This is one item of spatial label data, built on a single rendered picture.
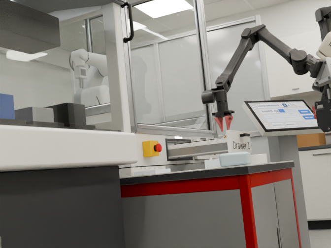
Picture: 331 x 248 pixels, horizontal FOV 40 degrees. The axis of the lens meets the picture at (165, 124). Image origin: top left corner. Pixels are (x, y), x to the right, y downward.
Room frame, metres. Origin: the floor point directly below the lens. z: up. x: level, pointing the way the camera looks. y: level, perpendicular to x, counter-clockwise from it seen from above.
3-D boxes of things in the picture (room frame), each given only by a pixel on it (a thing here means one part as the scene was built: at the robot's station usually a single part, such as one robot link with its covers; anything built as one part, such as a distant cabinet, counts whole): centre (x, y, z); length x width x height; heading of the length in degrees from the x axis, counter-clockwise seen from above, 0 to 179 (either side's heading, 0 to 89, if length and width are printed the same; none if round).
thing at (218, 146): (2.30, -0.17, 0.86); 0.40 x 0.26 x 0.06; 62
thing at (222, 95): (2.28, -0.29, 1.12); 0.07 x 0.06 x 0.07; 69
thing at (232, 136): (2.20, -0.35, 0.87); 0.29 x 0.02 x 0.11; 152
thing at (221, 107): (2.27, -0.30, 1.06); 0.10 x 0.07 x 0.07; 60
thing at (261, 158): (1.95, -0.38, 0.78); 0.07 x 0.07 x 0.04
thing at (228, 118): (2.28, -0.30, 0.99); 0.07 x 0.07 x 0.09; 60
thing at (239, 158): (1.55, -0.23, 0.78); 0.15 x 0.10 x 0.04; 166
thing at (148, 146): (2.05, 0.07, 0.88); 0.07 x 0.05 x 0.07; 152
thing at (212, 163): (1.98, -0.22, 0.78); 0.12 x 0.08 x 0.04; 74
